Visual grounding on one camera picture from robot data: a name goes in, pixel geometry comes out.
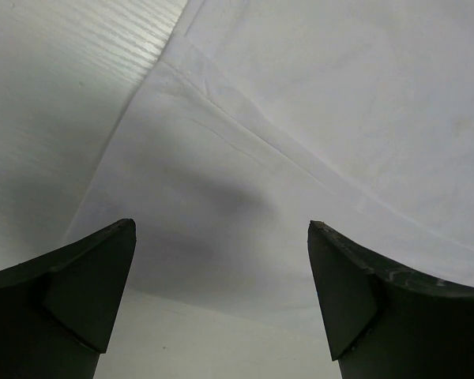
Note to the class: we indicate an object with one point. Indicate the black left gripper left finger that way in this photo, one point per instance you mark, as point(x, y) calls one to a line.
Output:
point(58, 310)

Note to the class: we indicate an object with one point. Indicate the white t shirt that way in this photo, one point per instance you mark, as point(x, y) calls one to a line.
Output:
point(262, 116)

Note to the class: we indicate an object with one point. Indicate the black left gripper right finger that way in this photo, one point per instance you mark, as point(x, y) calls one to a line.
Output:
point(383, 319)

